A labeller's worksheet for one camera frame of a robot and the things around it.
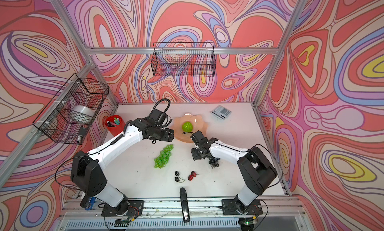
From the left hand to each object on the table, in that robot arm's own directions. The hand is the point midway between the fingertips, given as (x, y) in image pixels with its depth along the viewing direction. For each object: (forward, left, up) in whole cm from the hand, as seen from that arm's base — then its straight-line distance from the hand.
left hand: (169, 135), depth 84 cm
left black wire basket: (+1, +50, +14) cm, 52 cm away
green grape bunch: (-10, +4, -11) cm, 15 cm away
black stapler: (-34, -9, -10) cm, 37 cm away
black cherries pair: (-20, -4, -14) cm, 24 cm away
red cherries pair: (-18, -13, -13) cm, 26 cm away
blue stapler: (-30, +38, -14) cm, 51 cm away
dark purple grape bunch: (-12, -25, -10) cm, 30 cm away
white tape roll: (0, +39, +18) cm, 43 cm away
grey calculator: (+28, -35, -12) cm, 47 cm away
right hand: (-7, -17, -13) cm, 22 cm away
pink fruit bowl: (+18, -17, -12) cm, 27 cm away
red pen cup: (+12, +37, -6) cm, 39 cm away
